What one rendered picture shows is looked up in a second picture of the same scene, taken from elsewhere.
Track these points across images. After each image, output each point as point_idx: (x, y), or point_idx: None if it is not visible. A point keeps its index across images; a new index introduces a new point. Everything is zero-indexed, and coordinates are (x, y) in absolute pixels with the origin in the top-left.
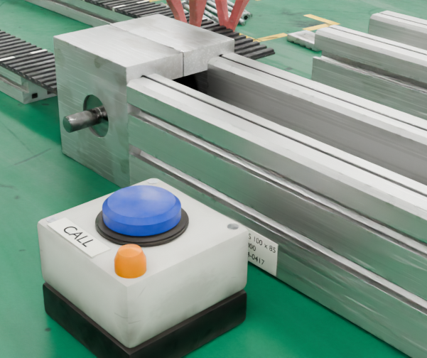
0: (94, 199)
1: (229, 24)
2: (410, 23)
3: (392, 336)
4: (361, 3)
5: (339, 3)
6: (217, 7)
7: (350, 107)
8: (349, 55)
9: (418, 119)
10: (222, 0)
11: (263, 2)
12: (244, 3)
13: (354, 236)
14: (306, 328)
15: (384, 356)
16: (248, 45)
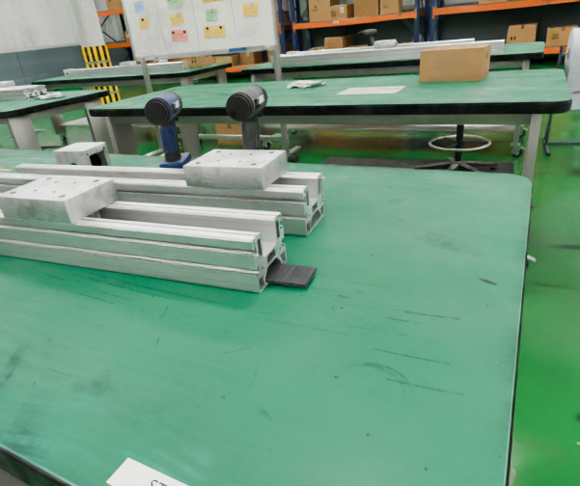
0: None
1: None
2: (26, 166)
3: None
4: (55, 162)
5: (45, 164)
6: None
7: None
8: None
9: None
10: None
11: (11, 171)
12: None
13: None
14: None
15: None
16: None
